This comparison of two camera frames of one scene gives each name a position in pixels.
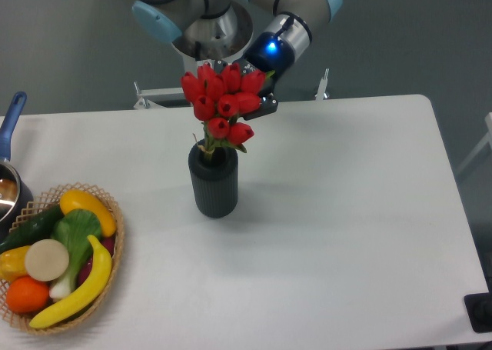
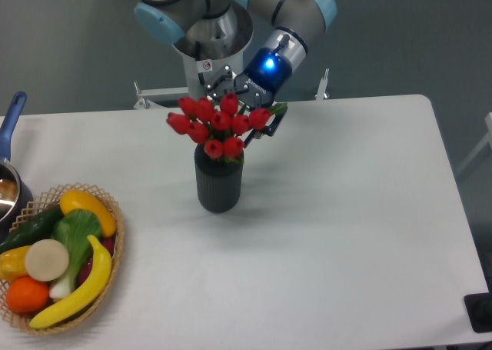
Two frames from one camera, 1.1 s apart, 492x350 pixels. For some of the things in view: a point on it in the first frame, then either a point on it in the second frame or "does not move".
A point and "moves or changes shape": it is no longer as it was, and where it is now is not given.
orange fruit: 27,295 does not move
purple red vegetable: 108,243 does not move
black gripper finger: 269,104 -> 269,129
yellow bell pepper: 12,264 does not move
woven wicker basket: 42,206 does not move
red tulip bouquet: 219,98 moves or changes shape
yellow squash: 77,199 does not move
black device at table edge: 479,308 does not move
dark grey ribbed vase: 215,181 moves or changes shape
